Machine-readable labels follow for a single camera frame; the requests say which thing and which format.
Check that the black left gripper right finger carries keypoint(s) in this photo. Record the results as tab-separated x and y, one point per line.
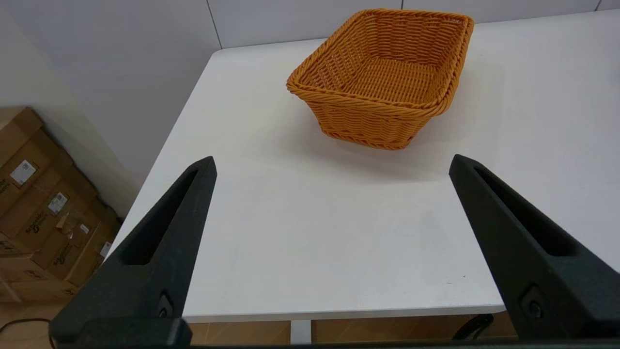
557	291

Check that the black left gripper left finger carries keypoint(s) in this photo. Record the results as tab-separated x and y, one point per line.
145	271

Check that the orange woven basket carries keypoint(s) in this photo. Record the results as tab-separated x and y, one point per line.
387	82

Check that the brown cardboard box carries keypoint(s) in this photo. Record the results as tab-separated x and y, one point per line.
24	281
29	145
72	254
43	220

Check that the white table leg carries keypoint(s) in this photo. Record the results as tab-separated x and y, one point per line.
301	333

